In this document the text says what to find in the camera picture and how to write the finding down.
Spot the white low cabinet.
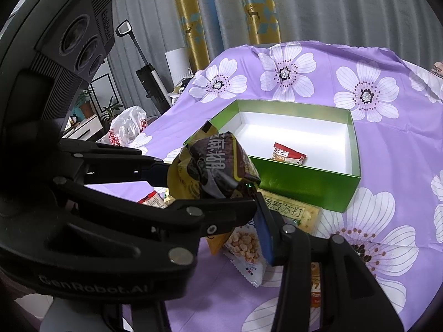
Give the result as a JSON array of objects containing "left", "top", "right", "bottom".
[{"left": 64, "top": 114, "right": 105, "bottom": 142}]

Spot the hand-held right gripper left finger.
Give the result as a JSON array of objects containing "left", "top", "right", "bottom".
[{"left": 103, "top": 301, "right": 171, "bottom": 332}]

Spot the soda cracker packet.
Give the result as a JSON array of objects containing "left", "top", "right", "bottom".
[{"left": 259, "top": 190, "right": 323, "bottom": 236}]

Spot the small red snack packet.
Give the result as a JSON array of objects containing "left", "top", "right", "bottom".
[
  {"left": 270, "top": 142, "right": 308, "bottom": 165},
  {"left": 138, "top": 191, "right": 175, "bottom": 209}
]

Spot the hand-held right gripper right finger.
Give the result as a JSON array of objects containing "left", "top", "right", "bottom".
[{"left": 255, "top": 196, "right": 405, "bottom": 332}]

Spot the green cardboard box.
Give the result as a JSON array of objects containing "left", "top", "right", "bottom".
[{"left": 183, "top": 99, "right": 362, "bottom": 212}]

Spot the white red plastic bag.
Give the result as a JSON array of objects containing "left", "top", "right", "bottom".
[{"left": 99, "top": 107, "right": 149, "bottom": 147}]

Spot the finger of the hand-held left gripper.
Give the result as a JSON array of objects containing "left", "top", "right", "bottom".
[
  {"left": 53, "top": 176, "right": 260, "bottom": 274},
  {"left": 58, "top": 138, "right": 172, "bottom": 188}
]

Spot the yellow rice cracker packet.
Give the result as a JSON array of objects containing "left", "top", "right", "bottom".
[{"left": 310, "top": 262, "right": 322, "bottom": 308}]

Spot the white cylindrical appliance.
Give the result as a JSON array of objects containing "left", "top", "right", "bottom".
[{"left": 165, "top": 46, "right": 192, "bottom": 92}]

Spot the purple floral bed sheet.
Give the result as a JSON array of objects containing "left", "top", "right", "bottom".
[{"left": 86, "top": 40, "right": 443, "bottom": 332}]

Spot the potted plant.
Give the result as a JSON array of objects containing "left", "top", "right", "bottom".
[
  {"left": 100, "top": 97, "right": 124, "bottom": 126},
  {"left": 74, "top": 88, "right": 96, "bottom": 118}
]

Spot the white peanut snack packet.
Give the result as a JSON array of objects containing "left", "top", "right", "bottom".
[{"left": 223, "top": 219, "right": 269, "bottom": 287}]

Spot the upright vacuum cleaner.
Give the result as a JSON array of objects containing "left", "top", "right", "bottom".
[{"left": 116, "top": 19, "right": 172, "bottom": 115}]

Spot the yellow patterned curtain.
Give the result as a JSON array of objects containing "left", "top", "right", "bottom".
[
  {"left": 169, "top": 0, "right": 210, "bottom": 73},
  {"left": 235, "top": 0, "right": 282, "bottom": 46}
]

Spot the grey curtain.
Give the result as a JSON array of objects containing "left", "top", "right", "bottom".
[{"left": 104, "top": 0, "right": 443, "bottom": 111}]

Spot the brown yellow snack packet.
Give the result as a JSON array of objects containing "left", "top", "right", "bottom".
[{"left": 167, "top": 121, "right": 262, "bottom": 202}]

